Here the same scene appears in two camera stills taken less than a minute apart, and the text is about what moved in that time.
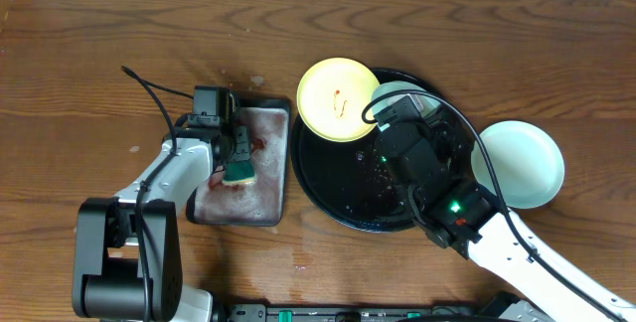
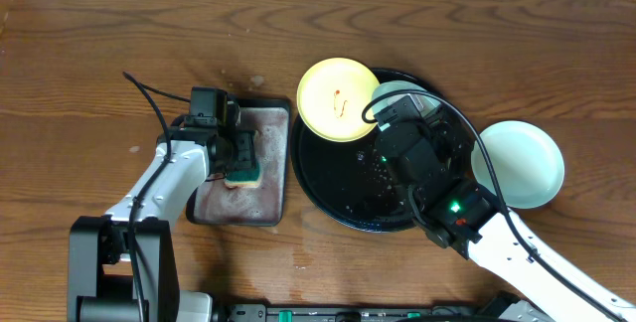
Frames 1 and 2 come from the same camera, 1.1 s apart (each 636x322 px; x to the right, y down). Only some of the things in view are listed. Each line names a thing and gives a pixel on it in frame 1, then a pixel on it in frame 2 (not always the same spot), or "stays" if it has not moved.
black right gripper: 443,137 → 434,137
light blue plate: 425,102 stays
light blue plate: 529,163 stays
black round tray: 345,181 stays
